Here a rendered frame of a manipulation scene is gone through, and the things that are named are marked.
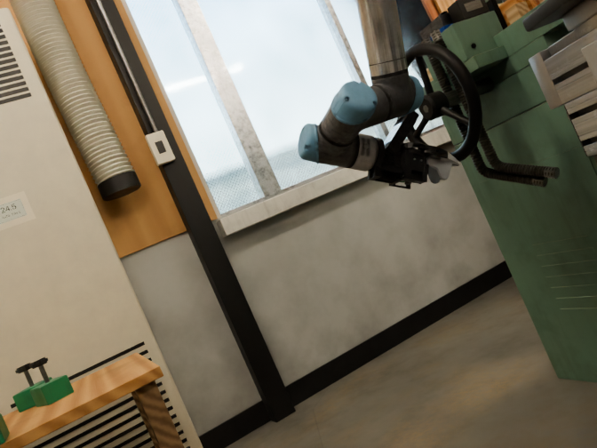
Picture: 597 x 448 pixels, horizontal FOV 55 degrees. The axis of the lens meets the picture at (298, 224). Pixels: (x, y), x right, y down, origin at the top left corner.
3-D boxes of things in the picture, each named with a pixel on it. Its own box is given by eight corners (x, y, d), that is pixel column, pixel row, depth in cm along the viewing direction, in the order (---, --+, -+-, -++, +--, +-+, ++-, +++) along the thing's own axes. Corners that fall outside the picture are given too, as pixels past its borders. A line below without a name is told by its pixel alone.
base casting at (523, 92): (452, 147, 161) (439, 117, 161) (588, 87, 182) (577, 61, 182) (577, 86, 119) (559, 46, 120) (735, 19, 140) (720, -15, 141)
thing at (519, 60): (444, 115, 159) (438, 101, 159) (498, 92, 167) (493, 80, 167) (550, 52, 122) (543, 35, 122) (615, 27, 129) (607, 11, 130)
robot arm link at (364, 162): (346, 139, 122) (362, 126, 115) (365, 142, 124) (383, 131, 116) (344, 172, 121) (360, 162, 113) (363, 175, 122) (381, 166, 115)
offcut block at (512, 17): (510, 25, 130) (504, 12, 130) (521, 21, 131) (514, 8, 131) (521, 18, 126) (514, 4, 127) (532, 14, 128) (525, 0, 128)
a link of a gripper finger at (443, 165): (457, 185, 125) (421, 178, 122) (458, 158, 126) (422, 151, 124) (466, 181, 122) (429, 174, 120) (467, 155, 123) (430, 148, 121)
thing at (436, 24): (424, 47, 143) (415, 28, 143) (457, 36, 147) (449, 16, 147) (455, 22, 131) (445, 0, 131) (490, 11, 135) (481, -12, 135)
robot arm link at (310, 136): (311, 142, 109) (296, 168, 116) (363, 152, 112) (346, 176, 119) (308, 110, 113) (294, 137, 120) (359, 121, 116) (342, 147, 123)
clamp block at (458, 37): (433, 84, 144) (418, 51, 144) (473, 68, 149) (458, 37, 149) (468, 59, 130) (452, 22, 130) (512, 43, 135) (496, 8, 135)
